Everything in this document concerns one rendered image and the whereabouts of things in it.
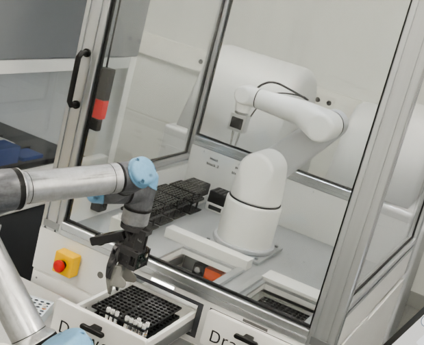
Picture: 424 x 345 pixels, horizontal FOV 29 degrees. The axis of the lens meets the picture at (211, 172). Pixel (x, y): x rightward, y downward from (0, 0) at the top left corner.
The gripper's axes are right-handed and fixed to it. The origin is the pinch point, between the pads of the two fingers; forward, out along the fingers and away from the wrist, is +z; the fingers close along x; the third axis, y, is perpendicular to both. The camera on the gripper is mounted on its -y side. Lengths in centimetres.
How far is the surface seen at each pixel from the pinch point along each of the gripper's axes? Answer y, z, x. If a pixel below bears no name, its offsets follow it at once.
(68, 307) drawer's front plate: -5.9, 5.4, -10.8
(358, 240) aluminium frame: 57, -31, 23
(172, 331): 17.0, 9.7, 9.4
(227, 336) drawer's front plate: 29.5, 9.8, 21.1
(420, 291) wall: 44, 86, 342
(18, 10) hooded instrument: -75, -60, 34
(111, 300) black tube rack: -2.4, 7.4, 6.4
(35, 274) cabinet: -40, 19, 23
